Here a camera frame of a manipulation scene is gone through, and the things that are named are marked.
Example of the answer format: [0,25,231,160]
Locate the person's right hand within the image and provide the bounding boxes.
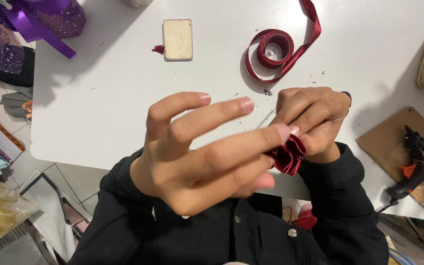
[269,87,352,164]

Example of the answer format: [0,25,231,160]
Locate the person's left hand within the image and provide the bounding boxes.
[129,92,292,218]

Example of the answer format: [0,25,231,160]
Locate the thin sewing needle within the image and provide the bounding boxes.
[255,110,276,130]

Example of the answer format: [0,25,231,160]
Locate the dark red ribbon flower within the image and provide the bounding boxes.
[265,134,307,176]

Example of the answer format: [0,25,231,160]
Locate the dark red satin ribbon roll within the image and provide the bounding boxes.
[244,0,322,84]

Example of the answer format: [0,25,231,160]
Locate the brown cardboard sheet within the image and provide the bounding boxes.
[356,107,424,213]

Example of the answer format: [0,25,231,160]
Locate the red crumpled material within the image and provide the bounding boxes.
[294,203,318,231]

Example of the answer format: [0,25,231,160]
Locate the black hot glue gun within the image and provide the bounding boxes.
[376,125,424,214]

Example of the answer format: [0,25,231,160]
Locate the person's black buttoned shirt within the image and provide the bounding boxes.
[66,142,389,265]

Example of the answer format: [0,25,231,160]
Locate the phone in yellowed case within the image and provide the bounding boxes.
[162,19,194,61]

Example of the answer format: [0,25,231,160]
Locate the white bag with black trim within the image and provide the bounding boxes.
[20,169,89,263]

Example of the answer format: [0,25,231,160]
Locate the purple ribbon wrapped bouquet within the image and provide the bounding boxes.
[0,0,87,60]

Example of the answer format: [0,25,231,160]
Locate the blue cables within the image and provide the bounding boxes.
[388,247,416,265]

